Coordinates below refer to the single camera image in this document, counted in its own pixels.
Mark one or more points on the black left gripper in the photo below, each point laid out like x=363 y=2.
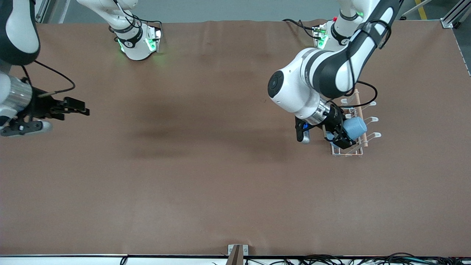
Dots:
x=335 y=118

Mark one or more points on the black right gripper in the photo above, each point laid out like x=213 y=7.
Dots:
x=41 y=106

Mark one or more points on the blue plastic cup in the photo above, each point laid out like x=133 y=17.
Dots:
x=356 y=128

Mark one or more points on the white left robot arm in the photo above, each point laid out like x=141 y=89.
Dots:
x=294 y=92

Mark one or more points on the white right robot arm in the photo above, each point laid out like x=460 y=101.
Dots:
x=18 y=25

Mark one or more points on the aluminium frame profile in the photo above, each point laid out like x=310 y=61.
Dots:
x=450 y=18
x=42 y=9

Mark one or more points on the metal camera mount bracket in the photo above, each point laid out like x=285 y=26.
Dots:
x=232 y=249

